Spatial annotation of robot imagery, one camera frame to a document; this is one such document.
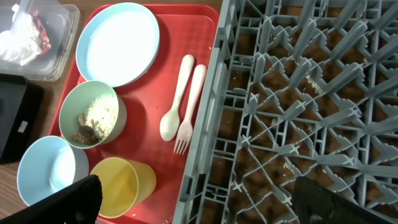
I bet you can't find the pink plastic fork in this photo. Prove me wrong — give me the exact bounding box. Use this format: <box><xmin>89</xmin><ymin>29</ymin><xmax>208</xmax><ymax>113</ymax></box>
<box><xmin>174</xmin><ymin>64</ymin><xmax>207</xmax><ymax>155</ymax></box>

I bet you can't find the red plastic tray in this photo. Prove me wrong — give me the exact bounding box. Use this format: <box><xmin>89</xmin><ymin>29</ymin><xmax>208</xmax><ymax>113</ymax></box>
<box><xmin>86</xmin><ymin>4</ymin><xmax>219</xmax><ymax>223</ymax></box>

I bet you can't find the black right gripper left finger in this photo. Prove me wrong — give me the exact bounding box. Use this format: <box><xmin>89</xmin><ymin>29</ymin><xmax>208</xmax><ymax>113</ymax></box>
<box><xmin>1</xmin><ymin>174</ymin><xmax>103</xmax><ymax>224</ymax></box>

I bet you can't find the red snack wrapper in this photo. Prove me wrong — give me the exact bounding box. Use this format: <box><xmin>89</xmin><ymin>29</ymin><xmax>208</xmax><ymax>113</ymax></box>
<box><xmin>30</xmin><ymin>10</ymin><xmax>51</xmax><ymax>58</ymax></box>

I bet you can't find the yellow plastic cup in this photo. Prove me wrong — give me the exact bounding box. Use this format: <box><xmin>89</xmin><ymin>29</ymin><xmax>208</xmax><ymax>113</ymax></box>
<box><xmin>91</xmin><ymin>157</ymin><xmax>157</xmax><ymax>218</ymax></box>

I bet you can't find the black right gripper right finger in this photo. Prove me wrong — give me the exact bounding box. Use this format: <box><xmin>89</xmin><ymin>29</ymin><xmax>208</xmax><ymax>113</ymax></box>
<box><xmin>292</xmin><ymin>177</ymin><xmax>388</xmax><ymax>224</ymax></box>

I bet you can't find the clear plastic bin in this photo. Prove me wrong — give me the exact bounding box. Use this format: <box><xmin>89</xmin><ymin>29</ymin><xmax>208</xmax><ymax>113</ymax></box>
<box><xmin>1</xmin><ymin>0</ymin><xmax>80</xmax><ymax>82</ymax></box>

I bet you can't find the food leftovers rice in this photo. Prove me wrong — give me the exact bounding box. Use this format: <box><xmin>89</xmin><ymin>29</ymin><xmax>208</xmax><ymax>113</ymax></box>
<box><xmin>73</xmin><ymin>95</ymin><xmax>118</xmax><ymax>145</ymax></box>

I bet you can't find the green bowl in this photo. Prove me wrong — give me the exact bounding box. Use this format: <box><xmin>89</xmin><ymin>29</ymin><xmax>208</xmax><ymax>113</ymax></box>
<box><xmin>59</xmin><ymin>81</ymin><xmax>127</xmax><ymax>149</ymax></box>

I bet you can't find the cream plastic spoon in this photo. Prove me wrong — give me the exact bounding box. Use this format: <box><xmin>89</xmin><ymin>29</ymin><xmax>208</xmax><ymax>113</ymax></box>
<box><xmin>160</xmin><ymin>54</ymin><xmax>195</xmax><ymax>141</ymax></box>

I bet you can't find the grey dishwasher rack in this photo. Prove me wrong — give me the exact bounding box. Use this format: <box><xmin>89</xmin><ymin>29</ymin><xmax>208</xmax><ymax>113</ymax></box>
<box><xmin>172</xmin><ymin>0</ymin><xmax>397</xmax><ymax>223</ymax></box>

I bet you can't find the light blue plate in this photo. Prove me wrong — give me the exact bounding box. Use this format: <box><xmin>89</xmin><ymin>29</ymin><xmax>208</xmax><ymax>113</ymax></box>
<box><xmin>75</xmin><ymin>2</ymin><xmax>160</xmax><ymax>87</ymax></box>

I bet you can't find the light blue bowl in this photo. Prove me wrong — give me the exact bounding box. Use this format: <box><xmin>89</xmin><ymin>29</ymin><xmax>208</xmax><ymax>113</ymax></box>
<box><xmin>17</xmin><ymin>136</ymin><xmax>89</xmax><ymax>206</ymax></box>

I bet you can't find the black waste tray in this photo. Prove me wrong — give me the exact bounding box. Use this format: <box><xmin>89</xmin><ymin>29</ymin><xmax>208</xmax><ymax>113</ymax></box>
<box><xmin>1</xmin><ymin>73</ymin><xmax>44</xmax><ymax>164</ymax></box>

